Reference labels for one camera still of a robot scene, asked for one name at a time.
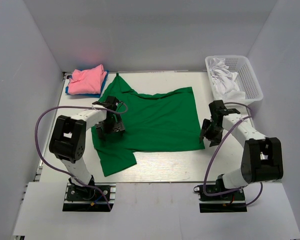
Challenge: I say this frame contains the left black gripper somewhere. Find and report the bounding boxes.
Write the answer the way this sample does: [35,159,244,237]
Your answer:
[95,113,125,140]

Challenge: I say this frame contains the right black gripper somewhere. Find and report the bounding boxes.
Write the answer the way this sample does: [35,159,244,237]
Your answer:
[199,118,225,147]

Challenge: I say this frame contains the green t shirt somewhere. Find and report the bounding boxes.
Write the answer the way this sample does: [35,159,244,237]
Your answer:
[91,74,205,177]

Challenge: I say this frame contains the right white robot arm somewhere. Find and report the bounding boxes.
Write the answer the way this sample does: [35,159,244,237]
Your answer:
[199,100,284,200]

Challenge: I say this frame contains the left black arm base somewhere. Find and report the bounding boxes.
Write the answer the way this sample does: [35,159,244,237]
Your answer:
[62,183,116,213]

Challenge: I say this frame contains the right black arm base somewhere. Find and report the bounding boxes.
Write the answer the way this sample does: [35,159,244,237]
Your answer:
[193,184,247,213]

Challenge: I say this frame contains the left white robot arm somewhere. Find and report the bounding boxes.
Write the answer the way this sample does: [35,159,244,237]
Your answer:
[49,96,126,200]

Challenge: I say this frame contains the blue folded t shirt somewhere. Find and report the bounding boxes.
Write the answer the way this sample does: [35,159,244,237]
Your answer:
[64,70,109,98]

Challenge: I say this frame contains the white crumpled t shirt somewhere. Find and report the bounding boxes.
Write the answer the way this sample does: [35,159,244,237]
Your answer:
[208,57,246,102]

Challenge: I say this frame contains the pink folded t shirt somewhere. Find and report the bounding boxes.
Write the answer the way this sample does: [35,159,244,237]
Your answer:
[67,64,107,95]

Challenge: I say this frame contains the white plastic basket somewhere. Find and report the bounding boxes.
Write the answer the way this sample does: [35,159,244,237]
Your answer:
[205,55,263,105]

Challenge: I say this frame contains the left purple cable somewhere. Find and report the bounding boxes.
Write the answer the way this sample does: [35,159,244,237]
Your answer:
[34,100,129,211]

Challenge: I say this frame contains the purple cable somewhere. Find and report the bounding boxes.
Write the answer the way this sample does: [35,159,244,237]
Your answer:
[34,100,129,211]
[203,102,264,206]

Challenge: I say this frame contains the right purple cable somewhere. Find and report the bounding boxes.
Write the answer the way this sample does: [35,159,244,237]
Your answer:
[203,102,264,206]

